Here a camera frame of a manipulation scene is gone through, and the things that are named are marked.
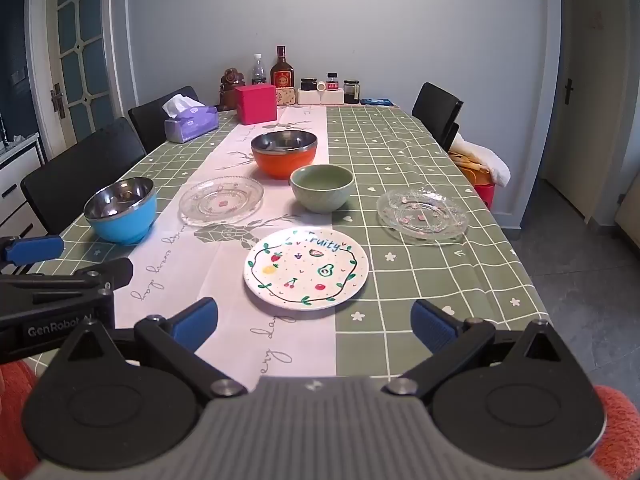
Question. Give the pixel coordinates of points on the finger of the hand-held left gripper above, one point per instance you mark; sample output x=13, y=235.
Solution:
x=35, y=250
x=107, y=272

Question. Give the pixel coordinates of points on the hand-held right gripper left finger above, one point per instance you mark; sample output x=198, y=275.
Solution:
x=195, y=327

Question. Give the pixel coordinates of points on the white table runner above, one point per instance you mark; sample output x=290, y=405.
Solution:
x=220, y=270

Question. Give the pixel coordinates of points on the clear glass plate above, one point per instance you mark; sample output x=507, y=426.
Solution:
x=422, y=216
x=220, y=201

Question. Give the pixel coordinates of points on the orange fuzzy clothing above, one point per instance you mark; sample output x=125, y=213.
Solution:
x=620, y=430

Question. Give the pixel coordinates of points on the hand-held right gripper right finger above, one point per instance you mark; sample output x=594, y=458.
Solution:
x=430, y=327

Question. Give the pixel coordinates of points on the tall dark glass jar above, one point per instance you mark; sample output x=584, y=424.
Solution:
x=351, y=92

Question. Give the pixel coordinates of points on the small ink bottle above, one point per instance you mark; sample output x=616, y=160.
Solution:
x=332, y=83

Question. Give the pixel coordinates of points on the blue steel bowl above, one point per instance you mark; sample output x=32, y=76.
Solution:
x=125, y=225

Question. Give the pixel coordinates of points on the blue packet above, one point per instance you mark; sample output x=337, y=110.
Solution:
x=377, y=102

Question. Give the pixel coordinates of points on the brown ceramic jar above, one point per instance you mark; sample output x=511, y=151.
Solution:
x=231, y=85

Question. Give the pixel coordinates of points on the pink box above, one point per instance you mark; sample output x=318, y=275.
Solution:
x=256, y=105

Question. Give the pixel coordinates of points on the white drawer cabinet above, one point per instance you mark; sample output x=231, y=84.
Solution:
x=15, y=180

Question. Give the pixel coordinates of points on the clear water bottle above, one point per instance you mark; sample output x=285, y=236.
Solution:
x=258, y=72

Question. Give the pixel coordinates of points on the brown liquor bottle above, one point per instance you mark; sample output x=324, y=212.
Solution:
x=282, y=72

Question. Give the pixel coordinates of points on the glass panel door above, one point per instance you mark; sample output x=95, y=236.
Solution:
x=80, y=60

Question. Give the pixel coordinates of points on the beige patterned box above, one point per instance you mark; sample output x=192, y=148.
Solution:
x=286, y=96

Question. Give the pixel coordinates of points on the white towel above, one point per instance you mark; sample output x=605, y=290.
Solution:
x=492, y=162

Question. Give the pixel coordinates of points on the green ceramic bowl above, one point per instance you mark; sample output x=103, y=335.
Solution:
x=320, y=197

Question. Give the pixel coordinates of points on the beige door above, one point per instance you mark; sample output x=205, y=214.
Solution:
x=590, y=110

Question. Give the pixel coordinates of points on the black chair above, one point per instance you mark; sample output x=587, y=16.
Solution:
x=150, y=120
x=432, y=110
x=75, y=175

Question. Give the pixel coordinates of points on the white fruit print plate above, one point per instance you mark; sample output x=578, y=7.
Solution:
x=305, y=271

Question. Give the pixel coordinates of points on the orange steel bowl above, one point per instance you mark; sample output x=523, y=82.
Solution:
x=280, y=165

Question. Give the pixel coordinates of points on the green checked tablecloth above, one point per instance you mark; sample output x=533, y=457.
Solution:
x=415, y=160

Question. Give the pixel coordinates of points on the purple tissue box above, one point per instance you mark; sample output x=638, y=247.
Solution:
x=192, y=125

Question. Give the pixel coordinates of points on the red stool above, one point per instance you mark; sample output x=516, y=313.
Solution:
x=477, y=182

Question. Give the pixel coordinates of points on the short dark jar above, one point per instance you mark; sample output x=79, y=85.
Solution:
x=309, y=84

